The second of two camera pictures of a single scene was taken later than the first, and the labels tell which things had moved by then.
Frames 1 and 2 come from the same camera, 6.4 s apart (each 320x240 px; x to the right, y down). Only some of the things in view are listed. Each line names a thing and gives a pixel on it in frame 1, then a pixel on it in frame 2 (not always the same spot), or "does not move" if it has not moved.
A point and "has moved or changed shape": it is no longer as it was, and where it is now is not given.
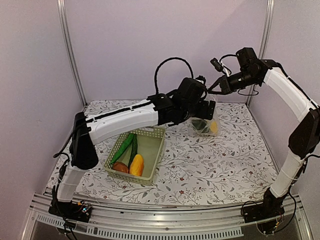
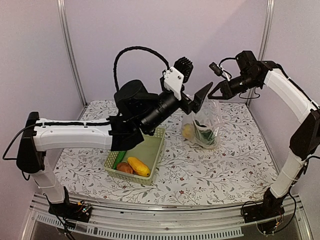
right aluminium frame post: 264,43 does not move
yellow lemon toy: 214,127 -> 187,130
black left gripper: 203,112 -> 200,97
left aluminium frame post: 61,4 does not move
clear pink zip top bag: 204,127 has moved or changed shape
